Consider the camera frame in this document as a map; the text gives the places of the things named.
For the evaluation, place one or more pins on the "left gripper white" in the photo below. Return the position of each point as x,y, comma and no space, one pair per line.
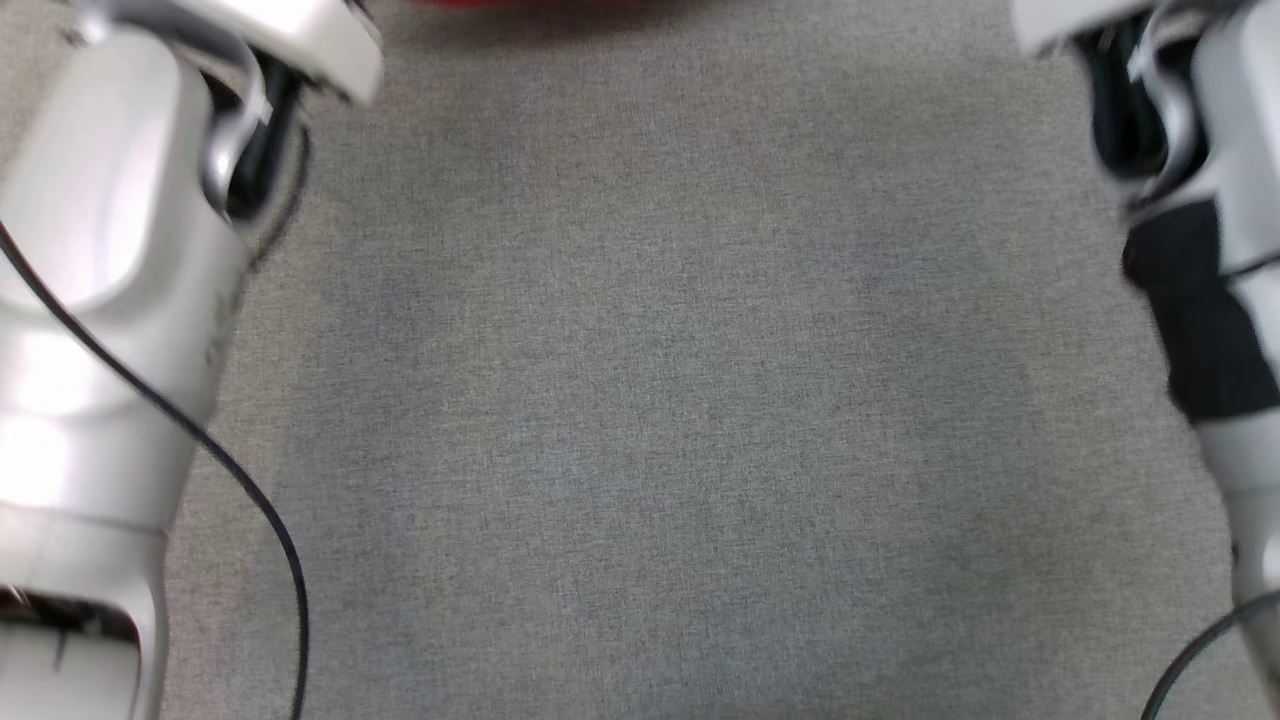
300,35

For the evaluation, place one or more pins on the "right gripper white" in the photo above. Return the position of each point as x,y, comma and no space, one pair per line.
1080,15

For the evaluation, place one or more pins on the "red basketball jersey number 23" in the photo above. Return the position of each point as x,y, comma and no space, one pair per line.
550,3

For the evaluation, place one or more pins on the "right white grey robot arm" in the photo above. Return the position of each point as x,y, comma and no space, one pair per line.
1240,120

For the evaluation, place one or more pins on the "left white grey robot arm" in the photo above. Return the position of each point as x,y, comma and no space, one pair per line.
90,200

